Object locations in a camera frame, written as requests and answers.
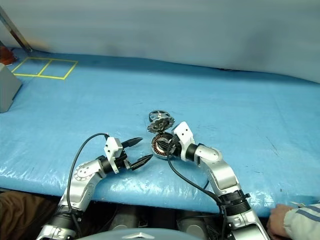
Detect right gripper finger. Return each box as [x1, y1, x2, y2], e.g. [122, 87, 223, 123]
[156, 139, 173, 150]

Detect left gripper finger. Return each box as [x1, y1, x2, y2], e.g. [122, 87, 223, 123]
[121, 137, 144, 149]
[130, 153, 154, 172]

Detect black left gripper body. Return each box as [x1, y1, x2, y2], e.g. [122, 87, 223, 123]
[119, 140, 133, 172]

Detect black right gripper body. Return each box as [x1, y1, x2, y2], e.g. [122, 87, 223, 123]
[166, 134, 182, 157]

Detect toothed silver motor lid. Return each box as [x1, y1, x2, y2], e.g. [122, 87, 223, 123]
[146, 118, 176, 134]

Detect silver spoked rotor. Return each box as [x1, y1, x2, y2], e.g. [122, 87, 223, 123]
[148, 109, 171, 122]

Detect person's bare hand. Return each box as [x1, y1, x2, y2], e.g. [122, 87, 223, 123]
[265, 204, 292, 240]

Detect blue table cover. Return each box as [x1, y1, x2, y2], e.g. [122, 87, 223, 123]
[0, 47, 320, 216]

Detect grey robot chest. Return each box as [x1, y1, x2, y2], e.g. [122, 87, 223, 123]
[82, 226, 221, 240]

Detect brown garment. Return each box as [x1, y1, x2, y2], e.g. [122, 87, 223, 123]
[0, 191, 60, 240]

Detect yellow tape squares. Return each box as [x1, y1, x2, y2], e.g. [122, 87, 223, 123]
[11, 56, 79, 81]

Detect white backdrop panel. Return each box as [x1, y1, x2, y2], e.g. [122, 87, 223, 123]
[0, 0, 320, 83]

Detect grey box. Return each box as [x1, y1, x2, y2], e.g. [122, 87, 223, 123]
[0, 63, 23, 114]

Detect orange object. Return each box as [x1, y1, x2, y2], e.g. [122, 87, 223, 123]
[0, 46, 16, 66]

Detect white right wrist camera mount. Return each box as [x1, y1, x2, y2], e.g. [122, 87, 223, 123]
[172, 121, 195, 161]

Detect white camera head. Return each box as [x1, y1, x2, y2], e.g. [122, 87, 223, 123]
[103, 136, 124, 175]

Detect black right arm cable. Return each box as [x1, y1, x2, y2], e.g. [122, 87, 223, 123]
[166, 154, 228, 226]

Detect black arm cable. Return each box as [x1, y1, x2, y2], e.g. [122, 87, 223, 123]
[166, 154, 228, 226]
[66, 133, 111, 238]

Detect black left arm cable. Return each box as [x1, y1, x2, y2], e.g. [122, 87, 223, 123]
[66, 133, 111, 238]

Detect grey metal frame post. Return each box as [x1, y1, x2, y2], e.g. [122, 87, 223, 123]
[0, 4, 34, 53]

